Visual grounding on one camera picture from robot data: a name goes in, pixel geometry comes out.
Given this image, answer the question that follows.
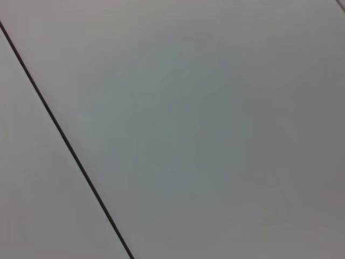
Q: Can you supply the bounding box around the black wall seam strip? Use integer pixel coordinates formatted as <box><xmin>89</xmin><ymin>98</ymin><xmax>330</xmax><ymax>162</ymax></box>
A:
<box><xmin>0</xmin><ymin>20</ymin><xmax>135</xmax><ymax>259</ymax></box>

